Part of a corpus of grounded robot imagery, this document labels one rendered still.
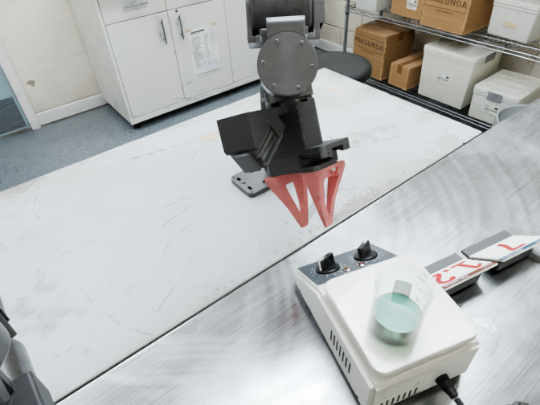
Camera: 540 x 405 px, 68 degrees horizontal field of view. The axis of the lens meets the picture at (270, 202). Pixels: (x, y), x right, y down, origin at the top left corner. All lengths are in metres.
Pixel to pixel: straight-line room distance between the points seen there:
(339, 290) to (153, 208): 0.39
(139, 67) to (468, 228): 2.36
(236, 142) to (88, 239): 0.39
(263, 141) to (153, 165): 0.46
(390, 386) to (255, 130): 0.28
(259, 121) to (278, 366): 0.29
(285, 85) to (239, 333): 0.31
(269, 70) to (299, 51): 0.03
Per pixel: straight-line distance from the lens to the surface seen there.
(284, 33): 0.39
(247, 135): 0.39
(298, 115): 0.44
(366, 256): 0.54
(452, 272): 0.60
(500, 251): 0.65
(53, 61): 3.23
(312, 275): 0.52
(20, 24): 3.15
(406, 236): 0.66
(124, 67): 2.73
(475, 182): 0.81
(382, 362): 0.42
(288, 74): 0.39
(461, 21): 2.63
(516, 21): 2.61
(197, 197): 0.74
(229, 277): 0.59
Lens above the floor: 1.36
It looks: 40 degrees down
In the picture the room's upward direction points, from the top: 4 degrees counter-clockwise
